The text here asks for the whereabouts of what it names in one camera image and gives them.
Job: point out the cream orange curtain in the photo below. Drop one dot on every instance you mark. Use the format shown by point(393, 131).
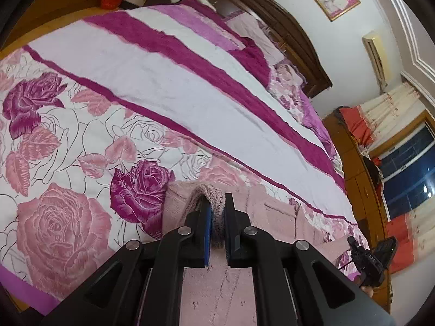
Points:
point(411, 241)
point(380, 119)

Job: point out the wall air conditioner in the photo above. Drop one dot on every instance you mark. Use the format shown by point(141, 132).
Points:
point(373, 54)

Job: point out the purple floral folded quilt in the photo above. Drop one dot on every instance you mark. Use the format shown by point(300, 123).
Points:
point(289, 91)

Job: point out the pink knitted cardigan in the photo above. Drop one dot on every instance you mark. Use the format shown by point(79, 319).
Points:
point(217, 295)

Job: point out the lilac pillow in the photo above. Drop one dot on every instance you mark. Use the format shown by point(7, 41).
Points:
point(251, 34)

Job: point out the dark cloth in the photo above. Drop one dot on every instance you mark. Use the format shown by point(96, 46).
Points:
point(340, 113)
point(372, 169)

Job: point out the window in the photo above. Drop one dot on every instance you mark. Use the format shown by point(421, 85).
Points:
point(407, 163)

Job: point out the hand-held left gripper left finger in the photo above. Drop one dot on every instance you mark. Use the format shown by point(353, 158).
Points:
point(205, 237)

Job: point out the low wooden cabinet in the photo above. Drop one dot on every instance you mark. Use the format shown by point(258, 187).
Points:
point(356, 183)

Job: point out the dark wooden headboard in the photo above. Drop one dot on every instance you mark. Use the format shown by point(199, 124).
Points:
point(289, 30)

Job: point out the floral striped bed sheet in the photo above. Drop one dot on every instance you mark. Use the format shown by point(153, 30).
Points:
point(153, 85)

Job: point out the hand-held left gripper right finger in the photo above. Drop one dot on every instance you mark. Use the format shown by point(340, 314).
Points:
point(229, 231)

